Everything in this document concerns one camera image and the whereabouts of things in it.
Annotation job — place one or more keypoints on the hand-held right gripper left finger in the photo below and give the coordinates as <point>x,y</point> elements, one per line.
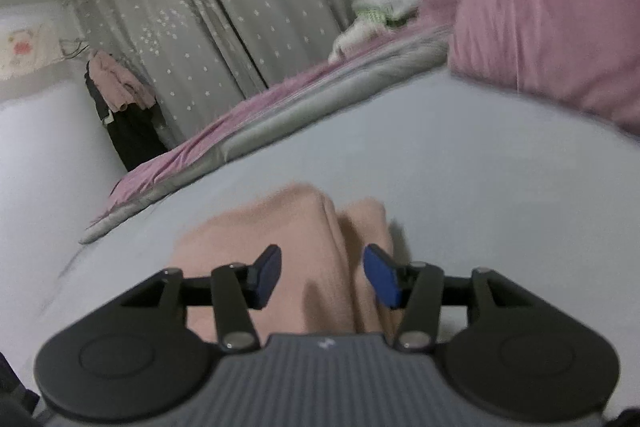
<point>267,274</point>

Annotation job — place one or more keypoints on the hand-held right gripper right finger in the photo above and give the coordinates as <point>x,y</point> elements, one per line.
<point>380,274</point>

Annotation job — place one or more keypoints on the pink knit sweater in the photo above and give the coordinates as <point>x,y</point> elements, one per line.
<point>300,232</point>

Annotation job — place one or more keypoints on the grey blue bed sheet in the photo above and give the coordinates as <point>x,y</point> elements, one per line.
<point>475,167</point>

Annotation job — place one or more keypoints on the mauve and grey duvet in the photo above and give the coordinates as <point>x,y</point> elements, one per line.
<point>260,117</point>

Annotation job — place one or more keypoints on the hanging black garment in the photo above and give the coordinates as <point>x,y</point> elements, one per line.
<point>132,137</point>

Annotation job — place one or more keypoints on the white plush toy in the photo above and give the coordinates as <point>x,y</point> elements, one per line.
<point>352,38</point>

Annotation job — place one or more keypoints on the hanging pink garment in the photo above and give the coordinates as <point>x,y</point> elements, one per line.
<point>117,79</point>

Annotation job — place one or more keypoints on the green knitted cloth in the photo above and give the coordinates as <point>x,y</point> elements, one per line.
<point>375,16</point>

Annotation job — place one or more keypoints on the grey star curtain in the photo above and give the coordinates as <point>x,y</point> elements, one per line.
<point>225,7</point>

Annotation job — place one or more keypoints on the large mauve pillow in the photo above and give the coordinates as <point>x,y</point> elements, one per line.
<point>550,7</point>

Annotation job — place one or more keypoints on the embroidered wall cloth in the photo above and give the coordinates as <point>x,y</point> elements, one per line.
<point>22,47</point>

